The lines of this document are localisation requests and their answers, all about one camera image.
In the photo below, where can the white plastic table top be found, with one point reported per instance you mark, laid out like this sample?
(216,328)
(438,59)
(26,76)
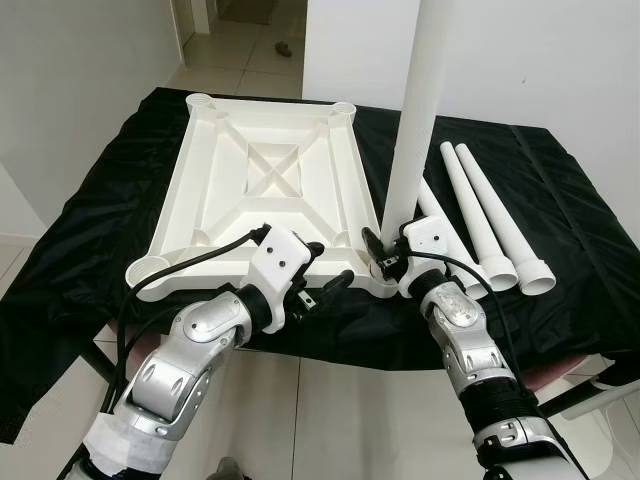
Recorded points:
(230,200)

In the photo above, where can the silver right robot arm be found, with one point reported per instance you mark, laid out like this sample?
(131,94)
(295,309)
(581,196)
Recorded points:
(460,330)

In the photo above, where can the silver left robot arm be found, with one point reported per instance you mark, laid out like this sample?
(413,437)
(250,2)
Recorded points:
(200,330)

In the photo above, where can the black table cloth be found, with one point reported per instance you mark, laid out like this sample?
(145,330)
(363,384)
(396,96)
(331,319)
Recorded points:
(90,200)

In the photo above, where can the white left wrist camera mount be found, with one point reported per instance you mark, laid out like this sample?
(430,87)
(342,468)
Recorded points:
(280,255)

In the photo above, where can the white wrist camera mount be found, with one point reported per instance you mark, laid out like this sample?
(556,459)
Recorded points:
(280,255)
(428,235)

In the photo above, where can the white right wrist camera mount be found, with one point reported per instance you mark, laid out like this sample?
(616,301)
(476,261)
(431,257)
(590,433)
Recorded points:
(428,235)

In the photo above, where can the white door frame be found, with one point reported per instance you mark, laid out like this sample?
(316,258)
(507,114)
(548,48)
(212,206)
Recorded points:
(195,15)

